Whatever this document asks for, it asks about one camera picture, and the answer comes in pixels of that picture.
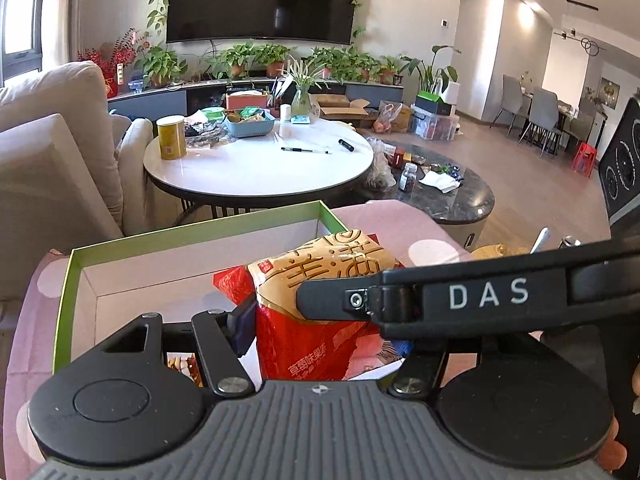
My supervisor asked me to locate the wall television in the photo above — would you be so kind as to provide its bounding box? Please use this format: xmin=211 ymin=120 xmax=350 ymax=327
xmin=165 ymin=0 xmax=362 ymax=45

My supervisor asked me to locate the blue plastic basket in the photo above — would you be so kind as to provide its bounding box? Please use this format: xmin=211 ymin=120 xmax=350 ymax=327
xmin=223 ymin=109 xmax=277 ymax=139

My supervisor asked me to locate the row of green potted plants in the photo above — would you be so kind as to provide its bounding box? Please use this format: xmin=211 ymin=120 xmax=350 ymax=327
xmin=132 ymin=40 xmax=406 ymax=90

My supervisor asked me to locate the large-leaf potted plant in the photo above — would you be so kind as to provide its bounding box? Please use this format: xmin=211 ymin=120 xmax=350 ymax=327
xmin=399 ymin=44 xmax=462 ymax=96

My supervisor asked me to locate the person's right hand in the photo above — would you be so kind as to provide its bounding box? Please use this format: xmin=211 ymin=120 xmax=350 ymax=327
xmin=598 ymin=360 xmax=640 ymax=473

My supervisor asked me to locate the dark marble coffee table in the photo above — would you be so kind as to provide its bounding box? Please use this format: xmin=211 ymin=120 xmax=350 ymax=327
xmin=359 ymin=139 xmax=496 ymax=252

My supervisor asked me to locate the green cardboard box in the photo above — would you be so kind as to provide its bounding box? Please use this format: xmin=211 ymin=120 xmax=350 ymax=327
xmin=52 ymin=200 xmax=408 ymax=378

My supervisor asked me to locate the dark television console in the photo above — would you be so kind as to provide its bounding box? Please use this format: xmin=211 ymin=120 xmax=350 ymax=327
xmin=107 ymin=80 xmax=405 ymax=122

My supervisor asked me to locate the wall picture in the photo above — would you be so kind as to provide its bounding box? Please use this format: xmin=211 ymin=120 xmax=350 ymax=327
xmin=597 ymin=77 xmax=621 ymax=109

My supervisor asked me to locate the red flower arrangement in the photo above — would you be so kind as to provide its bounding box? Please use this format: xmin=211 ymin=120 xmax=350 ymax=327
xmin=77 ymin=29 xmax=137 ymax=99

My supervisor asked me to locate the yellow canister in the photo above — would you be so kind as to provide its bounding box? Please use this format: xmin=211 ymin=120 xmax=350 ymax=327
xmin=156 ymin=115 xmax=188 ymax=161

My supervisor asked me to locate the white round table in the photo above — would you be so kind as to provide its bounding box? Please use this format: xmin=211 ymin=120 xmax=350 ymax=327
xmin=142 ymin=117 xmax=376 ymax=226

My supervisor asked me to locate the beige sofa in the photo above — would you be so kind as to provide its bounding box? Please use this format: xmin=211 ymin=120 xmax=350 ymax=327
xmin=0 ymin=60 xmax=156 ymax=306

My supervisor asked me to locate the printed snack packet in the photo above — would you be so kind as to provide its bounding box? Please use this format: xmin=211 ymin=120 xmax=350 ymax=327
xmin=166 ymin=352 xmax=205 ymax=389

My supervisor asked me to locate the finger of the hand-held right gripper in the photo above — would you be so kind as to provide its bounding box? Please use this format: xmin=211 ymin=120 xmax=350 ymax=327
xmin=295 ymin=236 xmax=640 ymax=342

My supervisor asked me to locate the window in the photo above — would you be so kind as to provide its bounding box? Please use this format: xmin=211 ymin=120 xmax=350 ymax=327
xmin=0 ymin=0 xmax=49 ymax=87

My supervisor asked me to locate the green and black box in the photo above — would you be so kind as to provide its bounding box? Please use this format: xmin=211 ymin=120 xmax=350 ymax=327
xmin=414 ymin=90 xmax=456 ymax=116

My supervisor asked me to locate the silver snack packet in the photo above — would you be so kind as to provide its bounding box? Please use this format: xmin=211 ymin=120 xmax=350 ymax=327
xmin=529 ymin=227 xmax=551 ymax=257

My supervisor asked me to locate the plastic bag of fruit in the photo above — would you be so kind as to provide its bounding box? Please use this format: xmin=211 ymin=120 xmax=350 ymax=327
xmin=374 ymin=101 xmax=416 ymax=134

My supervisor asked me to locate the dining table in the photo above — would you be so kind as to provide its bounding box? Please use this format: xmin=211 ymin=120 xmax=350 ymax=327
xmin=520 ymin=91 xmax=608 ymax=151

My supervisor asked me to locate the dark pill bottle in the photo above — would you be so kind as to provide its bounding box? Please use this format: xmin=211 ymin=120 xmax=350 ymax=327
xmin=398 ymin=162 xmax=418 ymax=193

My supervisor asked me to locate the black pendant lamp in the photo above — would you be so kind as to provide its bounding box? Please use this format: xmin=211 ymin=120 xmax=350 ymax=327
xmin=552 ymin=0 xmax=607 ymax=59

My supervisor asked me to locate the open cardboard box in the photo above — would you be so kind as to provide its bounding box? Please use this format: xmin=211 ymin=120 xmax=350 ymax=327
xmin=310 ymin=93 xmax=371 ymax=122

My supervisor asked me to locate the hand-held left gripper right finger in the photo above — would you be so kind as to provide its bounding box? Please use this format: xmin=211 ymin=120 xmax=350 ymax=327
xmin=387 ymin=335 xmax=551 ymax=401

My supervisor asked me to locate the clear storage bin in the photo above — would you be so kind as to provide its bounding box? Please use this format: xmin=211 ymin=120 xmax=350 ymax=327
xmin=412 ymin=109 xmax=461 ymax=142

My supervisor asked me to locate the red snack packet gold top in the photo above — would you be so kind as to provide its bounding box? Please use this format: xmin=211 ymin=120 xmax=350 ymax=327
xmin=212 ymin=227 xmax=416 ymax=383

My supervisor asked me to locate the dark crumpled bag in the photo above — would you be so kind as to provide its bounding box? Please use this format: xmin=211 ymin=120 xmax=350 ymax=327
xmin=183 ymin=110 xmax=227 ymax=149

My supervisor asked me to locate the clear plastic bag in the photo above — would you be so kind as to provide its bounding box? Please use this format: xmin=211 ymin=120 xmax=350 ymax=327
xmin=366 ymin=136 xmax=399 ymax=189

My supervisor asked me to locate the white tissue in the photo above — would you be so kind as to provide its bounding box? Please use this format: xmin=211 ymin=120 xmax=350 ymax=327
xmin=418 ymin=169 xmax=462 ymax=194

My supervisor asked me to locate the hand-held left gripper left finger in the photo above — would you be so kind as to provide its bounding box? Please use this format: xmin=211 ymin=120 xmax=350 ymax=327
xmin=95 ymin=294 xmax=258 ymax=400

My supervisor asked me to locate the glass vase with plant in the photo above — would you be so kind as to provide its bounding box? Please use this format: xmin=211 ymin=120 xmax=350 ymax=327
xmin=279 ymin=56 xmax=342 ymax=119

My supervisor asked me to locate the red plastic stool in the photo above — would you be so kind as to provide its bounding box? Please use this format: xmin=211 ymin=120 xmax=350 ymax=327
xmin=571 ymin=142 xmax=600 ymax=180

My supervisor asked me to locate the pink box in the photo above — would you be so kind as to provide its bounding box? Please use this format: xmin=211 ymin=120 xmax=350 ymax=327
xmin=225 ymin=91 xmax=274 ymax=111

